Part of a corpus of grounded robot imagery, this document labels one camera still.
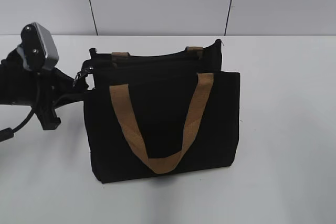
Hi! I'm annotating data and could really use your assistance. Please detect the black camera cable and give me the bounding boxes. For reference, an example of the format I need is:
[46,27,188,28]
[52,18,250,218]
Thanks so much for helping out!
[0,77,43,143]

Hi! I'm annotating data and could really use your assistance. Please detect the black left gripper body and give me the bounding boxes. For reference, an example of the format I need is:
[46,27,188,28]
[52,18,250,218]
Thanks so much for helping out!
[0,61,77,131]

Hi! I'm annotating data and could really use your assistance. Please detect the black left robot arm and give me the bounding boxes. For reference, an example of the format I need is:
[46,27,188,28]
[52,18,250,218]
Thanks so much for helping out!
[1,50,88,135]

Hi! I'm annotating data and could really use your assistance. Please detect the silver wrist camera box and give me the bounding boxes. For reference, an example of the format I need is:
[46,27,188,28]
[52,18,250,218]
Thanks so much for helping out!
[16,22,59,72]

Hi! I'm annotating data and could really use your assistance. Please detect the silver metal zipper pull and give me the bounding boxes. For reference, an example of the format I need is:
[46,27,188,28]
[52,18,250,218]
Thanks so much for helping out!
[72,66,93,88]

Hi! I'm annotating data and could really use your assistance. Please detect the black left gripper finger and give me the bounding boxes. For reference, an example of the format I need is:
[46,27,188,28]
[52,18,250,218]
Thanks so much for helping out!
[56,93,83,106]
[54,68,89,93]

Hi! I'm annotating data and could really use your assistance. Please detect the black tote bag tan handles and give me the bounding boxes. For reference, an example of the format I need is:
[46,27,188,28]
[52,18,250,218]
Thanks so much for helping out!
[82,39,240,184]

